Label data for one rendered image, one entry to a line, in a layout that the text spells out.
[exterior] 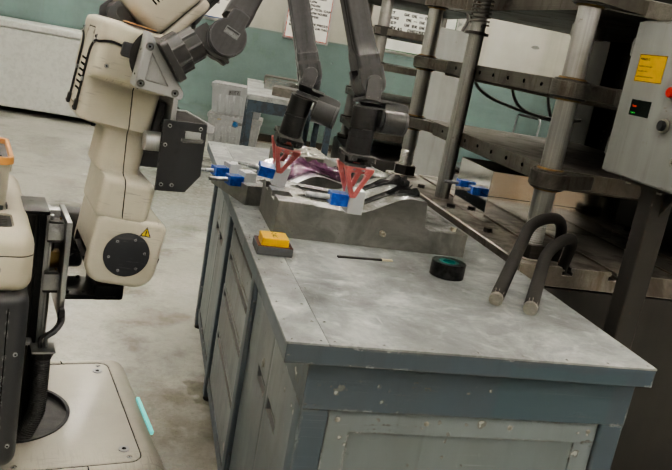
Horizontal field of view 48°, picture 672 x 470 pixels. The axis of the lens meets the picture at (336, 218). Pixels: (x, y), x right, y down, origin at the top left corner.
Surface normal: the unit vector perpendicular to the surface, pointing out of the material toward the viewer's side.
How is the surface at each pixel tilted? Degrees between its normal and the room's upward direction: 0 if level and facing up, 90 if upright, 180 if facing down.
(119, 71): 90
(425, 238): 90
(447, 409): 90
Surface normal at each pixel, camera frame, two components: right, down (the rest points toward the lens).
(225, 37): 0.33, 0.09
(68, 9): 0.11, 0.25
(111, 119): 0.43, 0.28
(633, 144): -0.96, -0.11
